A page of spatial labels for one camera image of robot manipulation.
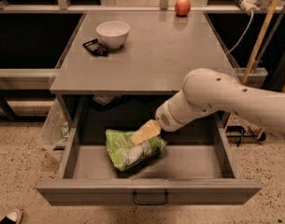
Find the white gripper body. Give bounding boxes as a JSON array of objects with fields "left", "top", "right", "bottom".
[{"left": 155, "top": 91, "right": 215, "bottom": 132}]

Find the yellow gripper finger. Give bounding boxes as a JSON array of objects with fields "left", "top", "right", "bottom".
[{"left": 130, "top": 119, "right": 161, "bottom": 145}]

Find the green rice chip bag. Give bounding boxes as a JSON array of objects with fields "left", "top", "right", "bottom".
[{"left": 106, "top": 130, "right": 167, "bottom": 172}]

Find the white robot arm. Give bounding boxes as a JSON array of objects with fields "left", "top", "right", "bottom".
[{"left": 130, "top": 68, "right": 285, "bottom": 145}]

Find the open grey top drawer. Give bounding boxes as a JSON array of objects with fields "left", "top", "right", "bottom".
[{"left": 36, "top": 98, "right": 262, "bottom": 205}]

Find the grey drawer cabinet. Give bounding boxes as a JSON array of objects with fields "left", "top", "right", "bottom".
[{"left": 49, "top": 10, "right": 245, "bottom": 142}]

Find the clear plastic bag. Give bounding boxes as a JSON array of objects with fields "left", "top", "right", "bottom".
[{"left": 37, "top": 100, "right": 68, "bottom": 151}]

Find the white ceramic bowl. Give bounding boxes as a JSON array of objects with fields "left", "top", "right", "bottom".
[{"left": 96, "top": 21, "right": 130, "bottom": 49}]

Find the small black packet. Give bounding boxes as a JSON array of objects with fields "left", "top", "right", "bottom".
[{"left": 83, "top": 38, "right": 108, "bottom": 57}]

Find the red apple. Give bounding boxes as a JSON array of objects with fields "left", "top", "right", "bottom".
[{"left": 175, "top": 0, "right": 191, "bottom": 16}]

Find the white power strip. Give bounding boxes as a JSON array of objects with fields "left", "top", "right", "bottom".
[{"left": 234, "top": 0, "right": 261, "bottom": 15}]

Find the black chair leg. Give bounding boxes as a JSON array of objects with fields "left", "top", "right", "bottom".
[{"left": 0, "top": 92, "right": 17, "bottom": 121}]

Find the black and white shoe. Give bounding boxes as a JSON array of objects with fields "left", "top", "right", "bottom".
[{"left": 0, "top": 209, "right": 22, "bottom": 224}]

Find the black drawer handle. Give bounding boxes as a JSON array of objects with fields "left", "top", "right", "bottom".
[{"left": 133, "top": 192, "right": 168, "bottom": 205}]

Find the white power cable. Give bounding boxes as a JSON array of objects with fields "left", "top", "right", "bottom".
[{"left": 224, "top": 9, "right": 254, "bottom": 56}]

